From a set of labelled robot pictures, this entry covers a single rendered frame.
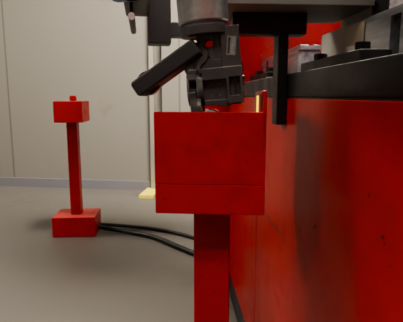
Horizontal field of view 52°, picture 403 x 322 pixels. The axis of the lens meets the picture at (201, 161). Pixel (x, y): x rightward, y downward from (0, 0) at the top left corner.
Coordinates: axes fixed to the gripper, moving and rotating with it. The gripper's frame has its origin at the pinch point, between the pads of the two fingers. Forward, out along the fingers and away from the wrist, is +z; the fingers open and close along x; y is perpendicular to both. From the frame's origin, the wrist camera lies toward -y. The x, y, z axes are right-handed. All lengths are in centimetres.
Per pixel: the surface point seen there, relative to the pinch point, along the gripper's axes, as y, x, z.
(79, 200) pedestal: -91, 171, 45
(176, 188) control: -3.5, -4.9, 3.0
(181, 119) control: -1.9, -4.9, -6.9
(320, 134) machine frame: 18.5, 0.7, -2.7
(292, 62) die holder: 23, 60, -17
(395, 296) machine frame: 20.6, -22.8, 11.8
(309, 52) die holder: 27, 55, -20
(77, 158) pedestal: -89, 171, 20
